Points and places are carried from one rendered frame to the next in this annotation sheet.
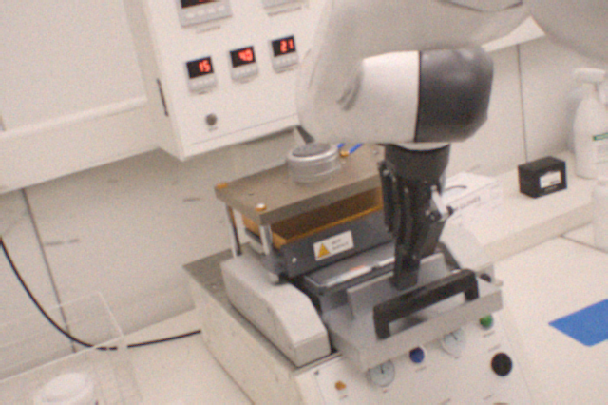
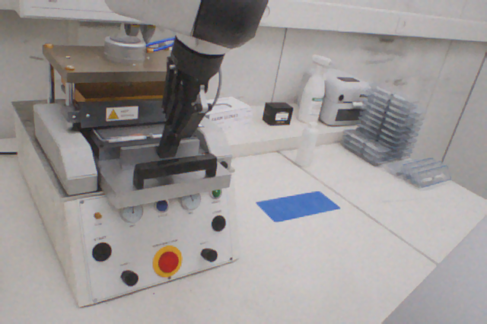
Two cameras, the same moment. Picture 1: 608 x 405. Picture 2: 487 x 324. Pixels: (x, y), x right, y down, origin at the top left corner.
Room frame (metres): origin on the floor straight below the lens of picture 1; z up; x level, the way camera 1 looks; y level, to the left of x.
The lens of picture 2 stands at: (0.19, -0.07, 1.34)
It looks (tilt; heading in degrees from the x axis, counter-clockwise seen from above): 27 degrees down; 343
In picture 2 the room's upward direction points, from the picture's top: 11 degrees clockwise
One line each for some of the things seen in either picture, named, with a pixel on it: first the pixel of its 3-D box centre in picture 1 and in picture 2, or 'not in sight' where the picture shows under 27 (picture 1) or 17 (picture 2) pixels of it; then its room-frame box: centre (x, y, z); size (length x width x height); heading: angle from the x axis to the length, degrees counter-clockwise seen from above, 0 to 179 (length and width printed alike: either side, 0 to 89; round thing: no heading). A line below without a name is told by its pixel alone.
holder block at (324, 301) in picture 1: (353, 262); (135, 131); (1.02, -0.07, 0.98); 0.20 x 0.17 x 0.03; 113
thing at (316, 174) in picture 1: (319, 181); (128, 65); (1.13, -0.05, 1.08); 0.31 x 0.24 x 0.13; 113
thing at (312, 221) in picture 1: (325, 198); (128, 78); (1.09, -0.05, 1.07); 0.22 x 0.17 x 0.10; 113
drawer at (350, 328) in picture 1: (371, 279); (144, 146); (0.98, -0.09, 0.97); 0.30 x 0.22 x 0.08; 23
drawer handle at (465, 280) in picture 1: (427, 301); (177, 169); (0.85, -0.14, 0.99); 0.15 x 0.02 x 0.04; 113
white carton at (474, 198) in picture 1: (446, 206); (216, 115); (1.54, -0.33, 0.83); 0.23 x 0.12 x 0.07; 123
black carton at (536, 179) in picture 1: (541, 177); (278, 113); (1.62, -0.57, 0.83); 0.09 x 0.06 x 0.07; 105
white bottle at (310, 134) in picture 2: (605, 211); (307, 143); (1.38, -0.61, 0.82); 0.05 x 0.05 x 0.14
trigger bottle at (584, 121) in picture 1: (593, 122); (315, 90); (1.67, -0.71, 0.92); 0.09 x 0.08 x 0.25; 30
